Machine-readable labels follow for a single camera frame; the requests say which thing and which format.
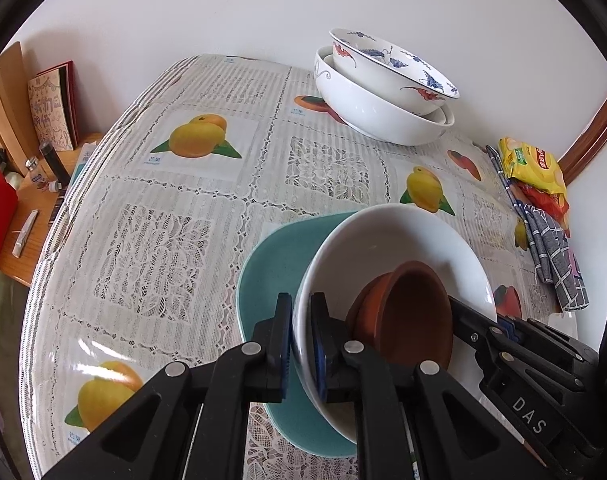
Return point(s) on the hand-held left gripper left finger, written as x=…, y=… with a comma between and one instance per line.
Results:
x=285, y=360

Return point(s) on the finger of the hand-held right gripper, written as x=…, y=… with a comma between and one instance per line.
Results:
x=548, y=337
x=483, y=332

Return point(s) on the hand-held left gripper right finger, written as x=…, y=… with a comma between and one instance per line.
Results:
x=319, y=365

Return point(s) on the brown small bowl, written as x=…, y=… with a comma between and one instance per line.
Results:
x=363, y=310
x=413, y=310

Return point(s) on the teal plate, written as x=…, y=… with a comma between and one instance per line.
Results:
x=268, y=280

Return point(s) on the cream white shallow bowl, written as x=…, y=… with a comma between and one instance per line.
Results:
x=383, y=240

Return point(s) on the grey checked cloth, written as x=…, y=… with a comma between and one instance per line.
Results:
x=558, y=255

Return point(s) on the red chip bag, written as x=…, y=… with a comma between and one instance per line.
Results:
x=548, y=202

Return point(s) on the blue striped cloth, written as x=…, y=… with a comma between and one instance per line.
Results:
x=513, y=195

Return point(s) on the fruit print lace tablecloth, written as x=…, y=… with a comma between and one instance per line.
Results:
x=183, y=220

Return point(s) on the yellow chip bag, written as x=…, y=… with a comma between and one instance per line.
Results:
x=533, y=165

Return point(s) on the white bowl grey scroll pattern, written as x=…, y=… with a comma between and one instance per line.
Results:
x=378, y=120

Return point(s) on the blue and red painted bowl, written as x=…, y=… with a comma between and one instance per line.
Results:
x=378, y=75

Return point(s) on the light blue box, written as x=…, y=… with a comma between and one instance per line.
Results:
x=83, y=165

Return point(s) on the green cloth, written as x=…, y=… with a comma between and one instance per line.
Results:
x=3, y=360

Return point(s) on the white tube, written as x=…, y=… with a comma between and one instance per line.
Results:
x=25, y=232

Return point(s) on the wooden side table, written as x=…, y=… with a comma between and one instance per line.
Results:
x=38, y=200

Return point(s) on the black bottle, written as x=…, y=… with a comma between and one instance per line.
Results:
x=53, y=160

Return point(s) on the small glass bottle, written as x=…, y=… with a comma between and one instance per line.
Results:
x=33, y=172

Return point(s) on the red cover book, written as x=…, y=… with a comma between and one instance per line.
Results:
x=50, y=105

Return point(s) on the wooden board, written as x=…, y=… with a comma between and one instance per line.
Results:
x=8, y=90

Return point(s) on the brown wooden door frame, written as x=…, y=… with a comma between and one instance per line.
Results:
x=593, y=135

